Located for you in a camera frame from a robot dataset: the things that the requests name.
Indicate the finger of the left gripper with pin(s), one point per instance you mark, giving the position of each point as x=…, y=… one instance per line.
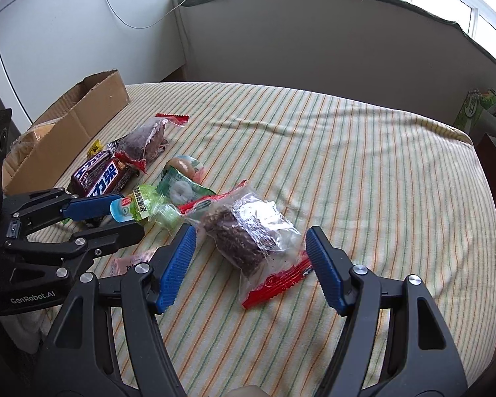
x=103, y=239
x=93, y=207

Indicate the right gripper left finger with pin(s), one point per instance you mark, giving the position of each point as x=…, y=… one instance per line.
x=80, y=357

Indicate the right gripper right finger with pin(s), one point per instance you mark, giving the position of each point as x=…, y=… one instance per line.
x=420, y=358

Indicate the snickers bar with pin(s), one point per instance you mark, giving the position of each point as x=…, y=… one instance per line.
x=113, y=178
x=83, y=179

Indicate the sliced bread loaf bag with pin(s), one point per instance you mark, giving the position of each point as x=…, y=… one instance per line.
x=23, y=146

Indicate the green yellow jelly cup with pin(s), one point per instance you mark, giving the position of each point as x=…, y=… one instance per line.
x=143, y=203

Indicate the red chocolate cake packet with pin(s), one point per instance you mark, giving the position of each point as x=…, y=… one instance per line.
x=143, y=145

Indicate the green white jelly packet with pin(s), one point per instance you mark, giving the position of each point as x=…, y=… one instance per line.
x=180, y=189

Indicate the brown round snack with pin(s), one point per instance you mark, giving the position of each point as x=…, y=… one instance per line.
x=188, y=166

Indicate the pink candy wrapper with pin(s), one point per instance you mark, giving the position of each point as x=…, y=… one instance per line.
x=120, y=266

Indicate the yellow candy packet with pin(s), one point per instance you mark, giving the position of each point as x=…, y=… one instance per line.
x=94, y=149

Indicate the brown cardboard box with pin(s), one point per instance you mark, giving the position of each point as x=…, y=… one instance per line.
x=81, y=113

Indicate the striped tablecloth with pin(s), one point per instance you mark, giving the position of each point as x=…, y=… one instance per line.
x=398, y=192

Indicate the green tissue box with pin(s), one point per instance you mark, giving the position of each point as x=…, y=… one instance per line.
x=478, y=111

